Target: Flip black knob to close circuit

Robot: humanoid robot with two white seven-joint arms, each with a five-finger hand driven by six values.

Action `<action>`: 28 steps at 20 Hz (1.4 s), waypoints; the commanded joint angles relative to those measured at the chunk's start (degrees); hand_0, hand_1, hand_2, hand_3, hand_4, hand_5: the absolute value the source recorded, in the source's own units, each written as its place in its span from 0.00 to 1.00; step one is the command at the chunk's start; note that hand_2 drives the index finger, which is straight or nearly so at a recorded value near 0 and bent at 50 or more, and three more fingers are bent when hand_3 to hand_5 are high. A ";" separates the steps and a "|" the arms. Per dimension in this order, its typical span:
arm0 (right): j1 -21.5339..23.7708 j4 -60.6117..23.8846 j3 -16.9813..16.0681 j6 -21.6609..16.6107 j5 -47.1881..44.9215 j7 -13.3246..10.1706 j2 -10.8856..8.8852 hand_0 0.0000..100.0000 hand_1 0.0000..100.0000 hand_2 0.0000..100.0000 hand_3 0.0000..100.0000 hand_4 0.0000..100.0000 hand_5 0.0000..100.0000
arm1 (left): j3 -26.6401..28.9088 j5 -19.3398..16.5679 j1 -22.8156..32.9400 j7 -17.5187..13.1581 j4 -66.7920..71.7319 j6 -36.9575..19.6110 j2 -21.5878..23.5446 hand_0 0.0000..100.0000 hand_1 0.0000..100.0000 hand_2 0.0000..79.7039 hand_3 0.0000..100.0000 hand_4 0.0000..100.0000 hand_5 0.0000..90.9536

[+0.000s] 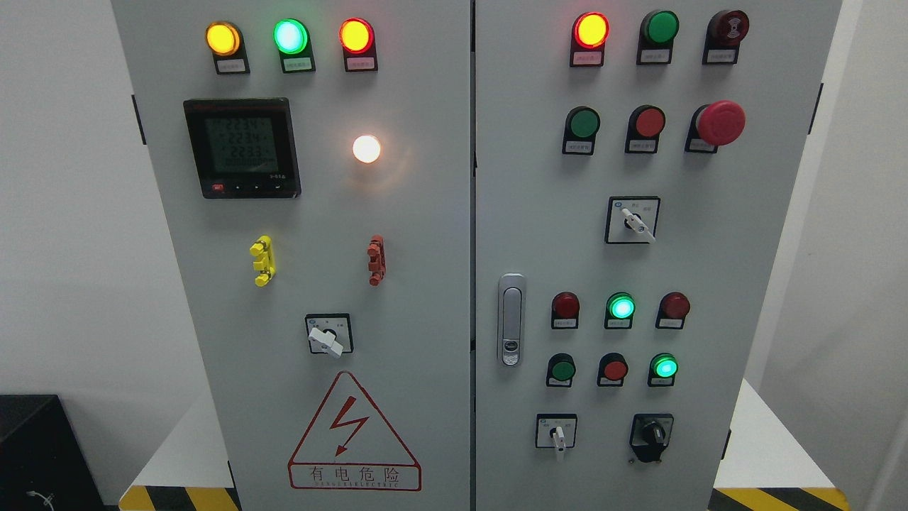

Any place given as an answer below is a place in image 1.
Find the black rotary knob switch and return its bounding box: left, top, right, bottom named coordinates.
left=629, top=413, right=675, bottom=463

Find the red terminal connector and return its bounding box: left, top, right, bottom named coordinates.
left=367, top=235, right=387, bottom=287

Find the grey electrical cabinet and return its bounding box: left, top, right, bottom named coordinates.
left=111, top=1, right=843, bottom=510

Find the dark red indicator light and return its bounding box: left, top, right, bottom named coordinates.
left=550, top=292, right=580, bottom=329

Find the white indicator light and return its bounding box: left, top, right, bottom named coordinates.
left=351, top=135, right=382, bottom=164

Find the small green push button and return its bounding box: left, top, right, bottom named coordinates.
left=546, top=353, right=577, bottom=388

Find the lit green indicator light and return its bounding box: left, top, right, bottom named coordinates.
left=604, top=292, right=636, bottom=329

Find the green push button second row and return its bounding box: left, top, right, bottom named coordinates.
left=562, top=106, right=601, bottom=155

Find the yellow terminal connector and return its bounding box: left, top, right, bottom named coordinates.
left=249, top=235, right=276, bottom=287

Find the small red push button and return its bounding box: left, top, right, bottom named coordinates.
left=597, top=352, right=629, bottom=388

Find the red electrical warning sticker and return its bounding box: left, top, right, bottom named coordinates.
left=287, top=370, right=422, bottom=492

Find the red indicator light lower right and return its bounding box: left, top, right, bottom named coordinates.
left=655, top=292, right=691, bottom=330

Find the red push button second row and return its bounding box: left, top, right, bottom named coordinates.
left=624, top=104, right=667, bottom=154

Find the black digital power meter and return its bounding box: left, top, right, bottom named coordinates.
left=184, top=97, right=301, bottom=199

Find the green illuminated push button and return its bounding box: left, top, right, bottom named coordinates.
left=646, top=352, right=679, bottom=388

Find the red indicator light top left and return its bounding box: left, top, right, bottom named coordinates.
left=338, top=18, right=377, bottom=72

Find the red indicator light right door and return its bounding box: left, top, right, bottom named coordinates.
left=570, top=11, right=610, bottom=67

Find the green indicator light top left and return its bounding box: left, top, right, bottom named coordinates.
left=272, top=18, right=316, bottom=74

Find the red emergency stop button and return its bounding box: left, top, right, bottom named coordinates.
left=685, top=100, right=746, bottom=154

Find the green push button top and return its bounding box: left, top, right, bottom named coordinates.
left=636, top=10, right=679, bottom=65

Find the yellow indicator light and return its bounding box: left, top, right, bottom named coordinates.
left=205, top=21, right=250, bottom=75

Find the dark red buzzer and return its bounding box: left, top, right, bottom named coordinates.
left=702, top=9, right=750, bottom=65

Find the black box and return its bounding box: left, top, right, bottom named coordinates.
left=1, top=395, right=97, bottom=510

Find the silver door handle lock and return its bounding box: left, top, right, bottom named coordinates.
left=497, top=274, right=526, bottom=368

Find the white selector switch left door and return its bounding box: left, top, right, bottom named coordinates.
left=305, top=313, right=354, bottom=358

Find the white selector switch upper right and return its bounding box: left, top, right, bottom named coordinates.
left=604, top=195, right=661, bottom=245

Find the white selector switch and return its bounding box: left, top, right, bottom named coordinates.
left=535, top=413, right=578, bottom=463
left=604, top=195, right=661, bottom=245

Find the white selector switch lower right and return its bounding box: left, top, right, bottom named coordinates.
left=535, top=413, right=578, bottom=463

